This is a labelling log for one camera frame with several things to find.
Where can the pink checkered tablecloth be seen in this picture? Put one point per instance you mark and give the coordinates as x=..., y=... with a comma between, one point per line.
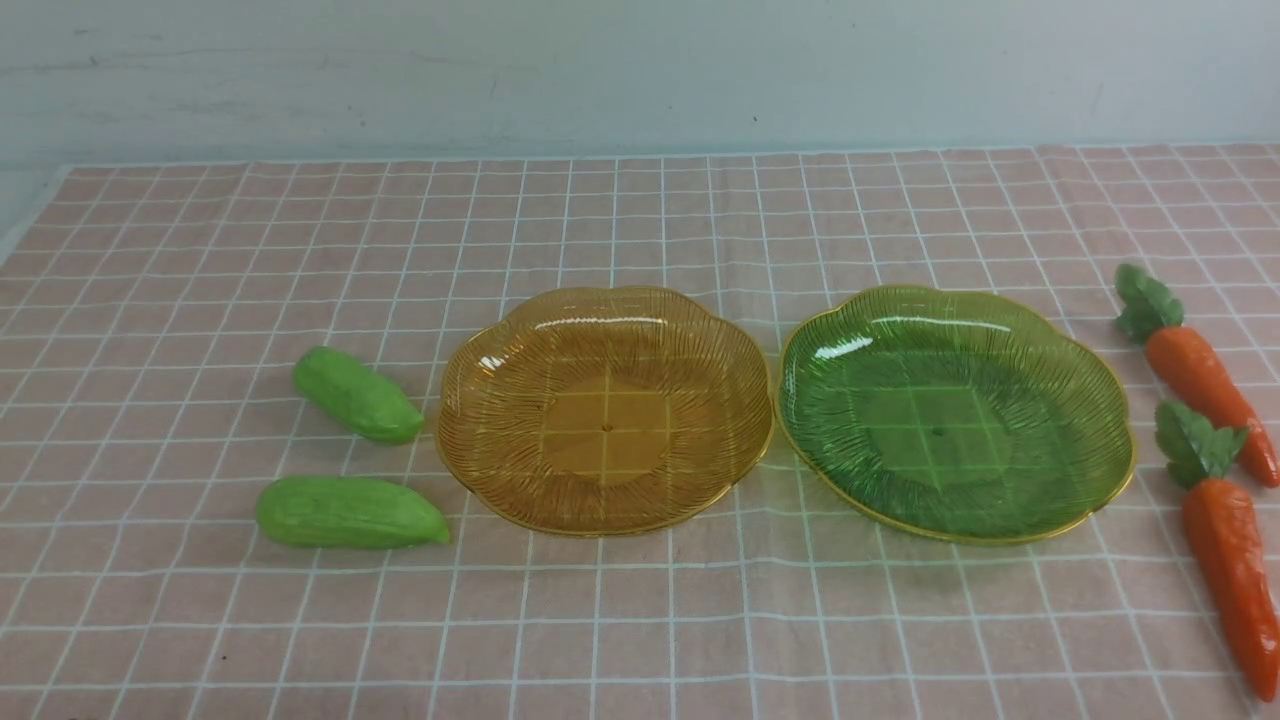
x=151, y=316

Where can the green ribbed plastic plate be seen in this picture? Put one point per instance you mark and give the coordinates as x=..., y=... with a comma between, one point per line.
x=956, y=416

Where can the orange toy carrot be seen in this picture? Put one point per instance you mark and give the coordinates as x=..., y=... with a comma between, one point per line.
x=1222, y=532
x=1153, y=317

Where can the amber ribbed plastic plate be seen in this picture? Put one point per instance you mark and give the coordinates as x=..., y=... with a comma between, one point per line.
x=592, y=412

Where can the green bitter gourd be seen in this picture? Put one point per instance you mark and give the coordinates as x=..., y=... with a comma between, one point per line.
x=348, y=513
x=360, y=399

